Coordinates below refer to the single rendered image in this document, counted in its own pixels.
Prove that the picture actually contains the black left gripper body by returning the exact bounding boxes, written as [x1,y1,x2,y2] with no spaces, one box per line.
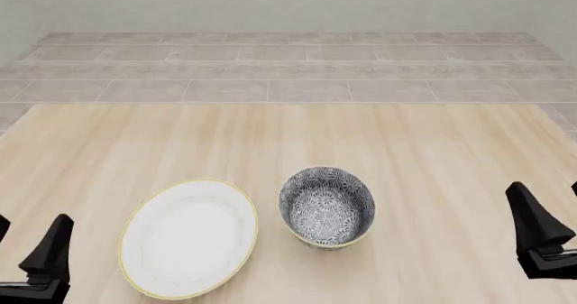
[0,274,71,304]

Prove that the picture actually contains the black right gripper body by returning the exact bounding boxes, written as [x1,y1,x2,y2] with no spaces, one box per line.
[516,243,577,280]

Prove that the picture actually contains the white plate with yellow rim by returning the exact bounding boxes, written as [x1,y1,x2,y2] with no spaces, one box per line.
[118,177,260,301]

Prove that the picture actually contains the black floral patterned bowl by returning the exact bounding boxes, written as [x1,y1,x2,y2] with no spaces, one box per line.
[278,164,377,252]

